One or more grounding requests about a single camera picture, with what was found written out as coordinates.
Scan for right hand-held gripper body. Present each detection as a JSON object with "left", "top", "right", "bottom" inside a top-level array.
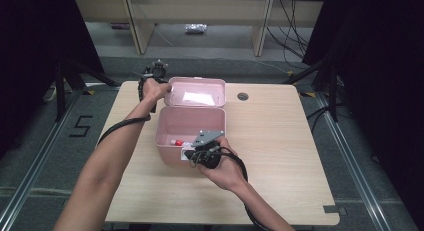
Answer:
[{"left": 190, "top": 130, "right": 225, "bottom": 169}]

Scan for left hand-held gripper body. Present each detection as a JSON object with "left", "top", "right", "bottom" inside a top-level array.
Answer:
[{"left": 141, "top": 59, "right": 169, "bottom": 83}]

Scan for pink plastic storage box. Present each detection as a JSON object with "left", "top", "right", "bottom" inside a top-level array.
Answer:
[{"left": 154, "top": 76, "right": 227, "bottom": 168}]

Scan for person's left hand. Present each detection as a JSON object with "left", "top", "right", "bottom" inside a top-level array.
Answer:
[{"left": 141, "top": 78, "right": 173, "bottom": 106}]

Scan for person's right hand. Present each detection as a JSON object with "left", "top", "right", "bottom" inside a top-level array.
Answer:
[{"left": 199, "top": 137, "right": 248, "bottom": 192}]

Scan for silver foil packet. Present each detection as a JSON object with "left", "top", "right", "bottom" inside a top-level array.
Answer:
[{"left": 184, "top": 23, "right": 208, "bottom": 35}]

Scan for black metal stand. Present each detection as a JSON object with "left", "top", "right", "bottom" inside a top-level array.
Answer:
[
  {"left": 283, "top": 59, "right": 340, "bottom": 123},
  {"left": 54, "top": 57, "right": 121, "bottom": 123}
]

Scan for black curtain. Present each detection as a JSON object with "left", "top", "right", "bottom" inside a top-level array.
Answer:
[
  {"left": 301, "top": 0, "right": 424, "bottom": 227},
  {"left": 0, "top": 0, "right": 105, "bottom": 159}
]

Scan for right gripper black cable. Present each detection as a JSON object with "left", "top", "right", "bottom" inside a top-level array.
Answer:
[{"left": 215, "top": 146, "right": 269, "bottom": 231}]

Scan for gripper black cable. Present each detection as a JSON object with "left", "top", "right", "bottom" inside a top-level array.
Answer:
[
  {"left": 215, "top": 146, "right": 269, "bottom": 231},
  {"left": 97, "top": 75, "right": 152, "bottom": 146}
]

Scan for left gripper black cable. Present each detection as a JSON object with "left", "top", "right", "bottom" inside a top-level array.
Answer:
[{"left": 97, "top": 75, "right": 152, "bottom": 146}]

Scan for black floor cable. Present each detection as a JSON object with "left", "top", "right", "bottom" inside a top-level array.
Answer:
[{"left": 305, "top": 105, "right": 335, "bottom": 134}]

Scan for bundle of black floor cables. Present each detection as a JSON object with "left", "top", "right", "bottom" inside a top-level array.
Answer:
[{"left": 266, "top": 0, "right": 312, "bottom": 71}]

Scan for metal floor rail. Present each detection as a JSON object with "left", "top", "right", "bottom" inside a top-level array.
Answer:
[
  {"left": 0, "top": 90, "right": 85, "bottom": 231},
  {"left": 314, "top": 92, "right": 394, "bottom": 231}
]

